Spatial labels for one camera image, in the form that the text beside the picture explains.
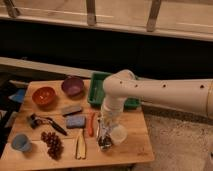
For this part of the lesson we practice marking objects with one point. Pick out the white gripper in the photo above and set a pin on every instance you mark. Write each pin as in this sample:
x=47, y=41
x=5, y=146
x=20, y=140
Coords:
x=111, y=109

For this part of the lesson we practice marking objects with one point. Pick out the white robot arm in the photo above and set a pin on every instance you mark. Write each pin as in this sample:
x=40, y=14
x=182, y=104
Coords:
x=193, y=95

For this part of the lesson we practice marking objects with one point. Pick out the shiny metal cup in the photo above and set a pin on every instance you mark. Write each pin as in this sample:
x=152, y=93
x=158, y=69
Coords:
x=104, y=142

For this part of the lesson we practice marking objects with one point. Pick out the white plastic cup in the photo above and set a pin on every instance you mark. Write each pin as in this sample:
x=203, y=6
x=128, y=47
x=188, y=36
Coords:
x=118, y=134

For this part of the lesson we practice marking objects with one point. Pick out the blue plastic cup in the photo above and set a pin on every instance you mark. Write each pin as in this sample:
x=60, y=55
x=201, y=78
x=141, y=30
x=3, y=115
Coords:
x=21, y=143

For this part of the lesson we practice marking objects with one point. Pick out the orange carrot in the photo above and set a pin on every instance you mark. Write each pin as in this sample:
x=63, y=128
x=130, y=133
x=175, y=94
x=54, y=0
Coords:
x=90, y=127

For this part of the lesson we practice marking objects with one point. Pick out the blue sponge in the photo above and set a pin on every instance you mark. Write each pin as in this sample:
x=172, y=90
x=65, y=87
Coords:
x=78, y=121

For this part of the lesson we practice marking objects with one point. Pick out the green plastic tray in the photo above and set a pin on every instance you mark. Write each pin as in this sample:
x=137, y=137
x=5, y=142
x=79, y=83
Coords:
x=96, y=93

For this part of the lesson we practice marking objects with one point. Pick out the purple grape bunch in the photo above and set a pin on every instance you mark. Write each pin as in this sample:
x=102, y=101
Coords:
x=54, y=144

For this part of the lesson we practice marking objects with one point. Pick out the purple bowl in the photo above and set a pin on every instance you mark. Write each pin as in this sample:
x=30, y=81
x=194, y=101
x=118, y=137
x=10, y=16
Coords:
x=72, y=86

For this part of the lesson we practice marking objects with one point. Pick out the orange bowl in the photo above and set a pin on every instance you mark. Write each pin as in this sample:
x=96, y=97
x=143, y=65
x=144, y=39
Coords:
x=44, y=96

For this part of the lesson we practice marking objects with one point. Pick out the blue cloth at table edge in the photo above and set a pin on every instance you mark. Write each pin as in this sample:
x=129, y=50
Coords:
x=18, y=96

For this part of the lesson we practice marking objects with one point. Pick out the black handled peeler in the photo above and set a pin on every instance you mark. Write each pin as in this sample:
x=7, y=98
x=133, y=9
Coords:
x=35, y=121

